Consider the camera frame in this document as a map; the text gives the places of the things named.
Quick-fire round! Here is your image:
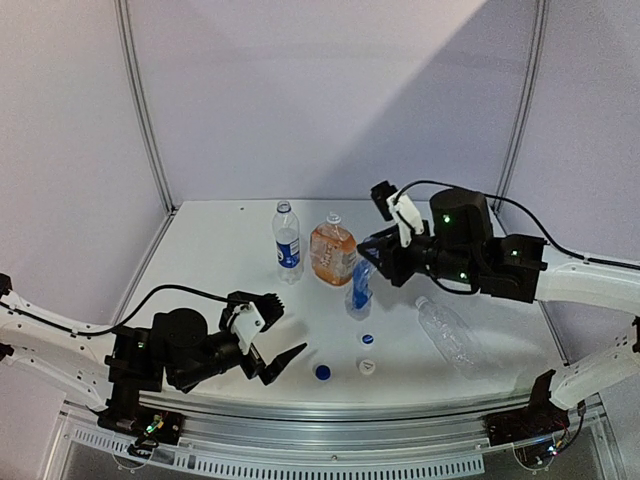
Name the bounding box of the right aluminium corner post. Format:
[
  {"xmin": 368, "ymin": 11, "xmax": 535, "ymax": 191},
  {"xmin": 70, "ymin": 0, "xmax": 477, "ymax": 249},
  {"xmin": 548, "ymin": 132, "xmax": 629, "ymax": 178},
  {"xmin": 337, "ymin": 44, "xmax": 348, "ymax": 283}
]
[{"xmin": 492, "ymin": 0, "xmax": 550, "ymax": 212}]

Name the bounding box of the white orange-bottle cap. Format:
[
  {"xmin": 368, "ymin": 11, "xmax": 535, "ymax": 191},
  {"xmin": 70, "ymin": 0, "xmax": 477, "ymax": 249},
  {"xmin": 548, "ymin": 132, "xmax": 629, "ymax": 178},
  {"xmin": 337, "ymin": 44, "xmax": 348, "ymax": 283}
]
[{"xmin": 361, "ymin": 334, "xmax": 375, "ymax": 346}]

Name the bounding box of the aluminium table front rail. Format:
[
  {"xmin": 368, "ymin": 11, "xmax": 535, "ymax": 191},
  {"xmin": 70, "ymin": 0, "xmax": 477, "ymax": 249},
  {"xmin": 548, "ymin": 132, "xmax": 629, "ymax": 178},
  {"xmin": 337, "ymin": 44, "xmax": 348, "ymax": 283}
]
[{"xmin": 59, "ymin": 387, "xmax": 609, "ymax": 476}]

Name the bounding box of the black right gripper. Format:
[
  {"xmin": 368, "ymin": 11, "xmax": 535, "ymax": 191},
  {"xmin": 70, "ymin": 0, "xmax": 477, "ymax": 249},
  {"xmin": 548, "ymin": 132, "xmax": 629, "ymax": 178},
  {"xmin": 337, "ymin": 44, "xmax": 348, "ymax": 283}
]
[{"xmin": 358, "ymin": 220, "xmax": 477, "ymax": 286}]

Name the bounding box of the blue Pepsi bottle cap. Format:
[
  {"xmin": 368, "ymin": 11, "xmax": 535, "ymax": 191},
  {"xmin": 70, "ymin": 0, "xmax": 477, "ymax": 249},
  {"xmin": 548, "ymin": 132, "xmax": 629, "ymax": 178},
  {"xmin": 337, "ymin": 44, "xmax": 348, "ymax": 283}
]
[{"xmin": 314, "ymin": 364, "xmax": 332, "ymax": 381}]

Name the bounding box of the clear unlabelled plastic bottle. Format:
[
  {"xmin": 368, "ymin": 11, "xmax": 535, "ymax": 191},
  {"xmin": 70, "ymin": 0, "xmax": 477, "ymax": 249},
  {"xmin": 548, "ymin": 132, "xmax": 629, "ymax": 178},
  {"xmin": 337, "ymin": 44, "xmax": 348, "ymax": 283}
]
[{"xmin": 415, "ymin": 296, "xmax": 484, "ymax": 379}]

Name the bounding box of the blue label crushed water bottle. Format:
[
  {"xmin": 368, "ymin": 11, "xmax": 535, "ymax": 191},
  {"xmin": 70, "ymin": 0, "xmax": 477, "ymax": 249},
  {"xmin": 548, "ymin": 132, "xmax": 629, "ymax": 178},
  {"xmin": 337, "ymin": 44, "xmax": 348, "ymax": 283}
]
[{"xmin": 345, "ymin": 254, "xmax": 376, "ymax": 321}]

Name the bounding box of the orange label crushed bottle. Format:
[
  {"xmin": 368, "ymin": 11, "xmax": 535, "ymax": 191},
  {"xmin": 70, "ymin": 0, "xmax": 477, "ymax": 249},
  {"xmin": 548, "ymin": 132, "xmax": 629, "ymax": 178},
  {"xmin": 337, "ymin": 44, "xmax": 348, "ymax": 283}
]
[{"xmin": 309, "ymin": 212, "xmax": 357, "ymax": 287}]

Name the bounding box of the Pepsi bottle blue label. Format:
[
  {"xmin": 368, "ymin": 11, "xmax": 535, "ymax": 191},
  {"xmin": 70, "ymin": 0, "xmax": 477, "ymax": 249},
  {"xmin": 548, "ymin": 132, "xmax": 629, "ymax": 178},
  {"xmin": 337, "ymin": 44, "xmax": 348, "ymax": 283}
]
[{"xmin": 272, "ymin": 199, "xmax": 304, "ymax": 286}]

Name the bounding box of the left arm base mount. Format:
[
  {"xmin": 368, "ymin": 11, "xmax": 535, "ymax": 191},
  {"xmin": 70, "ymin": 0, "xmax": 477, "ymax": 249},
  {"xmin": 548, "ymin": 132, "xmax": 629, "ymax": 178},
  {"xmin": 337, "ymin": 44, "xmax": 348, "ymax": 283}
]
[{"xmin": 95, "ymin": 386, "xmax": 186, "ymax": 459}]

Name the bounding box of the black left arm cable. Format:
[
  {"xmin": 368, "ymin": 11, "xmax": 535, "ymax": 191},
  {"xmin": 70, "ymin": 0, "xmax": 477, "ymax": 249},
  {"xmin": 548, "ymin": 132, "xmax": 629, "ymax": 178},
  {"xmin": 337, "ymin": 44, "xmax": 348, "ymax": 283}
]
[{"xmin": 0, "ymin": 283, "xmax": 231, "ymax": 339}]

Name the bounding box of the left aluminium corner post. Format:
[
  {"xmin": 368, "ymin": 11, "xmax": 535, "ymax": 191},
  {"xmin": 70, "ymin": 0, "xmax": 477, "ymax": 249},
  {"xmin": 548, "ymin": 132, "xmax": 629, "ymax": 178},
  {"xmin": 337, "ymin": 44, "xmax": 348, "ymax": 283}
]
[{"xmin": 113, "ymin": 0, "xmax": 177, "ymax": 216}]

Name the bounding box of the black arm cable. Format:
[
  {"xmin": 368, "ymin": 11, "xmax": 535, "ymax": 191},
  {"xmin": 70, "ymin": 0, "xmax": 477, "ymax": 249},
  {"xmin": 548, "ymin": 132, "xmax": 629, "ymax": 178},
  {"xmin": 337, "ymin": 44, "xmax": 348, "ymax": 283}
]
[
  {"xmin": 392, "ymin": 179, "xmax": 640, "ymax": 296},
  {"xmin": 0, "ymin": 283, "xmax": 231, "ymax": 339}
]

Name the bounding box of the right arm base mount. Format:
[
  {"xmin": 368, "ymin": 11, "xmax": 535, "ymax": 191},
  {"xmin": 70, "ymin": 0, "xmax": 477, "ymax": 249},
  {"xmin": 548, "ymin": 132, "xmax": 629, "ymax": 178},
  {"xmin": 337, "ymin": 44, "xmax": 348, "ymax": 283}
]
[{"xmin": 483, "ymin": 369, "xmax": 586, "ymax": 471}]

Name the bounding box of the aluminium corner post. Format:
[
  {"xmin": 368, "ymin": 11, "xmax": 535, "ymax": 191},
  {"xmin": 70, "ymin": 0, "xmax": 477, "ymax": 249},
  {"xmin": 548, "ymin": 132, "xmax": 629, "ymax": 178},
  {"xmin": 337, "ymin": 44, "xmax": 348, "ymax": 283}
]
[
  {"xmin": 113, "ymin": 0, "xmax": 177, "ymax": 216},
  {"xmin": 492, "ymin": 0, "xmax": 550, "ymax": 212}
]

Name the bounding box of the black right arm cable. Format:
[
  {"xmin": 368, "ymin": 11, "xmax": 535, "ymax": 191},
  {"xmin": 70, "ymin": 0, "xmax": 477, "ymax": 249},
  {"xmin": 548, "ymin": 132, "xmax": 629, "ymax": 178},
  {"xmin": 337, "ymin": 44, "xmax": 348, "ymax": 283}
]
[{"xmin": 392, "ymin": 179, "xmax": 640, "ymax": 296}]

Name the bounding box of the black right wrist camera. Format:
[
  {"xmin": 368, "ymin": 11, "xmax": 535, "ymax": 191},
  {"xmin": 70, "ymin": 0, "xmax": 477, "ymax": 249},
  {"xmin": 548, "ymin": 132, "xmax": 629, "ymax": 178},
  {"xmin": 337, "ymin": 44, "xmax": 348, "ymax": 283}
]
[{"xmin": 370, "ymin": 181, "xmax": 426, "ymax": 248}]

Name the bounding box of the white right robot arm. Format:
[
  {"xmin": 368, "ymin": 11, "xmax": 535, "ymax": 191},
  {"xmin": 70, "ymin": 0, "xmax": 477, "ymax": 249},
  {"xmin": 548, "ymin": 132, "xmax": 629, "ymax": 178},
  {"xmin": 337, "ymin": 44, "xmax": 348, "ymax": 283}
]
[{"xmin": 357, "ymin": 181, "xmax": 639, "ymax": 317}]

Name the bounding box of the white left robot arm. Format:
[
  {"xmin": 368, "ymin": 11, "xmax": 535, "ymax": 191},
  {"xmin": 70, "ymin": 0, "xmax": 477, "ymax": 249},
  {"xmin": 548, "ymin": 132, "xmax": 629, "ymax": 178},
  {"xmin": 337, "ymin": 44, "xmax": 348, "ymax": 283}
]
[{"xmin": 1, "ymin": 274, "xmax": 306, "ymax": 434}]

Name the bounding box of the white water-bottle cap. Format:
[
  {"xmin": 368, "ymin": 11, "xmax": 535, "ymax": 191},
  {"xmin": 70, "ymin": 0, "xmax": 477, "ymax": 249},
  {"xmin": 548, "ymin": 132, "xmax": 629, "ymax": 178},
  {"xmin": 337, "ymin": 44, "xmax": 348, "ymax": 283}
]
[{"xmin": 357, "ymin": 358, "xmax": 376, "ymax": 376}]

